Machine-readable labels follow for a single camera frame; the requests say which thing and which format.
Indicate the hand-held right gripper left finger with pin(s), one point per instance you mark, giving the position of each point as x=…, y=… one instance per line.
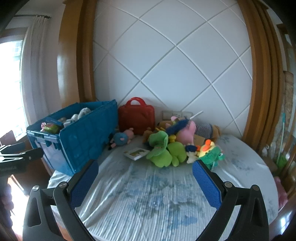
x=84, y=183

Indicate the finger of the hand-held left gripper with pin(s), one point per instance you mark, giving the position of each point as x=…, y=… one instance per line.
x=34, y=153

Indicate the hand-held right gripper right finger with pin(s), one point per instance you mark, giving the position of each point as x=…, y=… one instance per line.
x=207, y=185

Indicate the yellow duck toy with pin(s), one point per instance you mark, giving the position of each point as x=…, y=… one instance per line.
x=207, y=147

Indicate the blue plastic storage crate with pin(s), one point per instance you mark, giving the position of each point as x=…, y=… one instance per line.
x=92, y=139

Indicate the picture book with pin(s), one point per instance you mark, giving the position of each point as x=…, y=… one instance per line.
x=136, y=153

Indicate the blue furry toy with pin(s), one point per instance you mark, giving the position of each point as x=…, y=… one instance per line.
x=178, y=126

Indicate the green frog plush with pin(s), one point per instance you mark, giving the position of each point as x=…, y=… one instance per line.
x=214, y=157

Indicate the colourful toy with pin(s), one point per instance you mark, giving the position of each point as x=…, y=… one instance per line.
x=50, y=126

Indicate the small white doll blue hat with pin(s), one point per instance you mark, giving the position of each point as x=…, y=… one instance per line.
x=191, y=156

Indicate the large brown dog plush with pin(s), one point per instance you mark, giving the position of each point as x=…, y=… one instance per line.
x=204, y=129

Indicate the blue-bodied pink pig plush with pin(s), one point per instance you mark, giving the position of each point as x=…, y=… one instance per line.
x=121, y=138

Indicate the small yellow plush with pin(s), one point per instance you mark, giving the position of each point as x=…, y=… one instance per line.
x=172, y=138

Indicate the grey white plush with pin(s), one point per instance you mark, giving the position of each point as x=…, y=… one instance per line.
x=81, y=114

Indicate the green dinosaur plush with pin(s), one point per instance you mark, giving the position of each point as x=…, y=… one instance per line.
x=159, y=148

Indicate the window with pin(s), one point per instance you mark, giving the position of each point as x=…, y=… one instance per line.
x=11, y=92

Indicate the small brown bear plush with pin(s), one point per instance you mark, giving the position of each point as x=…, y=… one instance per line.
x=148, y=134

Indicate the green broom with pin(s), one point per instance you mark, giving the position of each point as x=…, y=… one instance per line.
x=282, y=157

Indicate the red toy suitcase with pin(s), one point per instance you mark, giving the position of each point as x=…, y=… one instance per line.
x=136, y=118

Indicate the white curtain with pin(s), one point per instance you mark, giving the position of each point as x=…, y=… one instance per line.
x=39, y=69

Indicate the white quilted headboard panel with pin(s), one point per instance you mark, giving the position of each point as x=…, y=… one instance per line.
x=173, y=58

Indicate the wall socket panel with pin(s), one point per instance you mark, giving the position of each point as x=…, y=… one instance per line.
x=175, y=114

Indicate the wooden headboard post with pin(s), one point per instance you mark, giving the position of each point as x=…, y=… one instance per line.
x=263, y=81
x=76, y=58

